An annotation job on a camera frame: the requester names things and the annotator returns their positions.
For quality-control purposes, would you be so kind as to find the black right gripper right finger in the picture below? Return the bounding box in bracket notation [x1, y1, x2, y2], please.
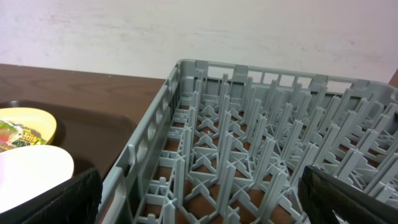
[298, 166, 397, 223]

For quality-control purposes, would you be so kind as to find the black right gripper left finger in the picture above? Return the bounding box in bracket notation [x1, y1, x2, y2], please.
[1, 167, 103, 224]

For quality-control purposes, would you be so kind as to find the pink white bowl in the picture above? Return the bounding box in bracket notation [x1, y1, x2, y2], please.
[1, 145, 74, 213]

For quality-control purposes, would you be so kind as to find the green orange snack wrapper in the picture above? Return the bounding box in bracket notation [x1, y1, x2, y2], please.
[1, 119, 47, 152]

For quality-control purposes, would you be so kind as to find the grey dishwasher rack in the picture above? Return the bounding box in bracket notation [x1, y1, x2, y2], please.
[96, 60, 397, 223]

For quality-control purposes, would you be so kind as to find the brown serving tray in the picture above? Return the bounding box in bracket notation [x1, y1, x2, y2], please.
[1, 100, 137, 179]

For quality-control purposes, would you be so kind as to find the yellow plate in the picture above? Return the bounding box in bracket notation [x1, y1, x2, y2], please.
[1, 107, 57, 145]

